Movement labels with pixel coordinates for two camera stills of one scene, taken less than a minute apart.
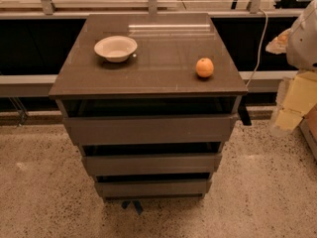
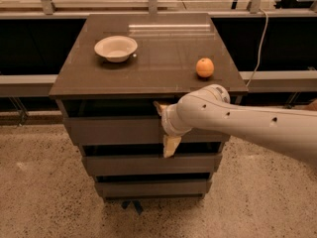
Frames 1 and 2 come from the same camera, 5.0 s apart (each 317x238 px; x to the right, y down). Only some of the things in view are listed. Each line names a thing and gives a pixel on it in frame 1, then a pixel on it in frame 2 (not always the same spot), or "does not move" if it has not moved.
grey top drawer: x=199 y=129 does not move
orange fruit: x=204 y=67 does not move
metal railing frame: x=45 y=7 does not move
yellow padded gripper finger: x=278 y=45 to x=171 y=122
